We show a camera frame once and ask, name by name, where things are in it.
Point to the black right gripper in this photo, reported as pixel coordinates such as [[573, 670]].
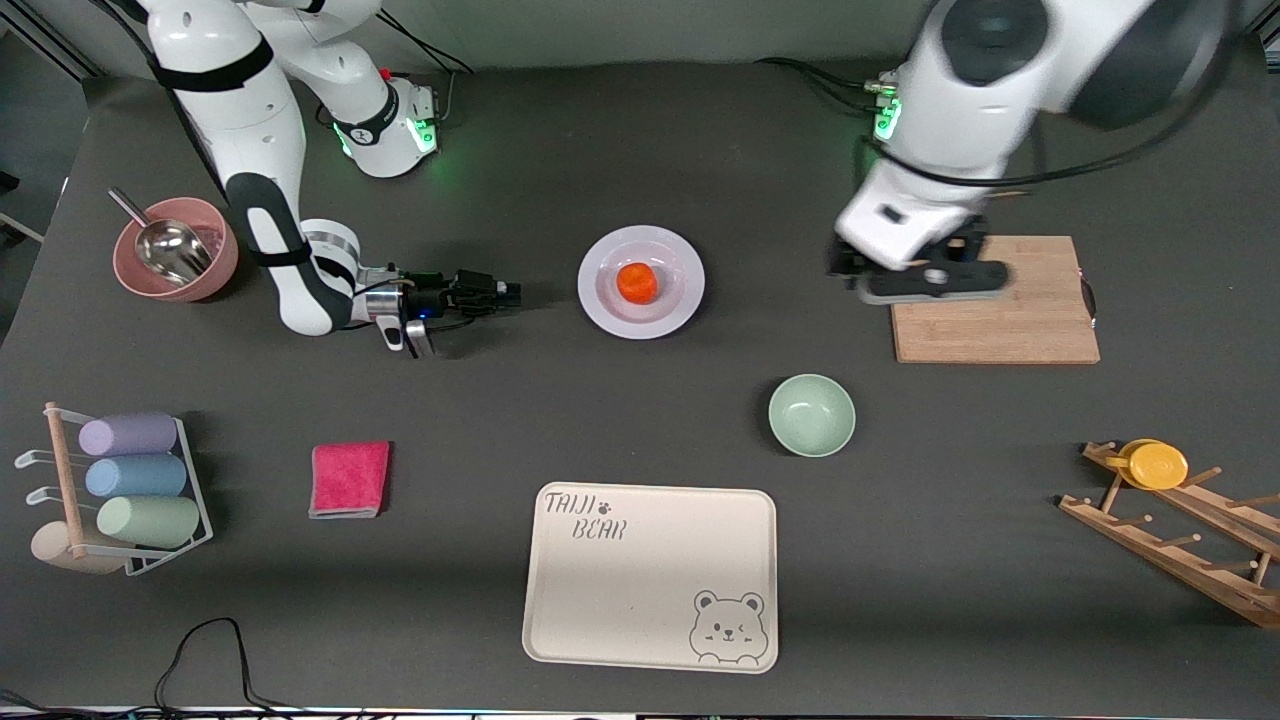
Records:
[[440, 296]]

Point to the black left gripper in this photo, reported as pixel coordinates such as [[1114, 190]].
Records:
[[845, 262]]

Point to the white round plate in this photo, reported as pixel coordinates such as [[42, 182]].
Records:
[[610, 312]]

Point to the orange fruit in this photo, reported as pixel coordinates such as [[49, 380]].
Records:
[[637, 283]]

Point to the beige bear print tray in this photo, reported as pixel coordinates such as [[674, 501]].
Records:
[[640, 590]]

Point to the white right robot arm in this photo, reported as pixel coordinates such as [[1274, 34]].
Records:
[[250, 100]]

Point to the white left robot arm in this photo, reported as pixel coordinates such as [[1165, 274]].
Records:
[[960, 110]]

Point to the mint green bowl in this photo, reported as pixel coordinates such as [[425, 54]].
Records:
[[811, 415]]

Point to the wooden cutting board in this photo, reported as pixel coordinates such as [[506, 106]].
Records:
[[1000, 330]]

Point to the pink folded cloth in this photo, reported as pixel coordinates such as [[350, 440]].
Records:
[[350, 480]]

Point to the pink bowl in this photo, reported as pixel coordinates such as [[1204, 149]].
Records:
[[225, 260]]

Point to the metal scoop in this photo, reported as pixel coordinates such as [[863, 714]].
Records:
[[175, 250]]

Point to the yellow cup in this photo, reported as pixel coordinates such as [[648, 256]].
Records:
[[1158, 466]]

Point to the purple cup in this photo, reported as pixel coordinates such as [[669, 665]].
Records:
[[128, 434]]

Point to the blue cup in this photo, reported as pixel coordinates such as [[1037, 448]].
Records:
[[135, 476]]

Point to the green cup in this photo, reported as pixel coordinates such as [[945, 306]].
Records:
[[148, 521]]

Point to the wooden peg dish rack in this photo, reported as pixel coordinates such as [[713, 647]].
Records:
[[1180, 565]]

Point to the beige cup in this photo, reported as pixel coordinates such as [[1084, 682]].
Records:
[[55, 550]]

